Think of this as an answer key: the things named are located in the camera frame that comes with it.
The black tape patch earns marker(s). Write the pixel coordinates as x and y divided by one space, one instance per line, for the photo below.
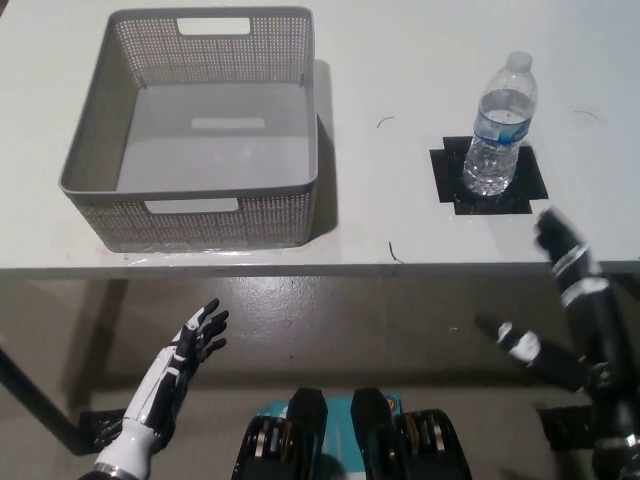
530 185

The grey perforated plastic basket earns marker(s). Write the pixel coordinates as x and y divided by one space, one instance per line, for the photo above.
195 220

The clear plastic water bottle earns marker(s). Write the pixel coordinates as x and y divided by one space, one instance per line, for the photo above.
492 150

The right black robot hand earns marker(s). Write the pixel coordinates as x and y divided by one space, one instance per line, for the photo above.
585 295

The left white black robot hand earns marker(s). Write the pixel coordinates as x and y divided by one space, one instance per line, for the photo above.
165 370

